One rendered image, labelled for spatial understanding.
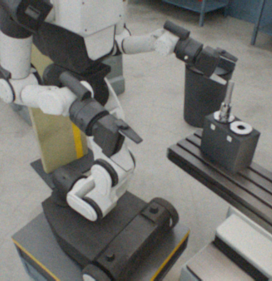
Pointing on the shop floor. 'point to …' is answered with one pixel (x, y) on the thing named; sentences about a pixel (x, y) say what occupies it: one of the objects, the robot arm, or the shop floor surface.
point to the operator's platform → (178, 242)
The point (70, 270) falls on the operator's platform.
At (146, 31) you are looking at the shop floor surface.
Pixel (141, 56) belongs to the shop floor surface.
